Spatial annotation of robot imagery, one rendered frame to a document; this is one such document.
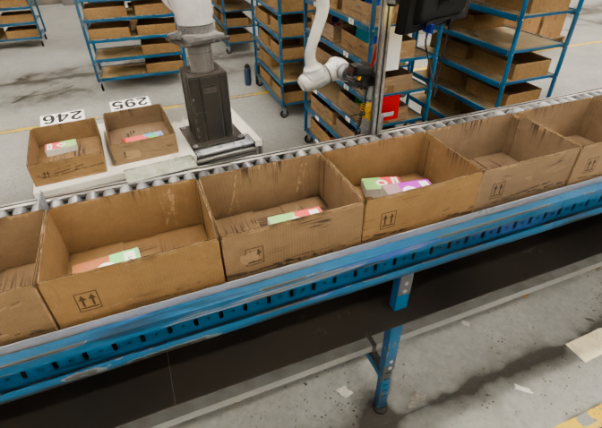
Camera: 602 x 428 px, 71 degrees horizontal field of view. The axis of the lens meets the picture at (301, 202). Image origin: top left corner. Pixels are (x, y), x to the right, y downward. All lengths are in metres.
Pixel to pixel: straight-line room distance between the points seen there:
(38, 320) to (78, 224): 0.30
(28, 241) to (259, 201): 0.65
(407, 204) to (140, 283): 0.73
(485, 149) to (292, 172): 0.79
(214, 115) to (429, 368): 1.51
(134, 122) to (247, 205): 1.17
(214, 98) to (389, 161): 0.91
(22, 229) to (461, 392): 1.73
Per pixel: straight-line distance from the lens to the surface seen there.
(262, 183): 1.32
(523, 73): 3.21
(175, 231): 1.34
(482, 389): 2.11
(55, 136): 2.36
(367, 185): 1.43
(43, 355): 1.12
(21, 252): 1.38
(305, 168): 1.35
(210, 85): 2.01
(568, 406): 2.21
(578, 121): 2.10
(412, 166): 1.58
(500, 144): 1.82
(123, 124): 2.38
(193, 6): 1.94
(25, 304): 1.10
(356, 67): 2.01
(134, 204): 1.28
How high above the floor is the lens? 1.70
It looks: 36 degrees down
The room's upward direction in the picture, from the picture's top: 1 degrees counter-clockwise
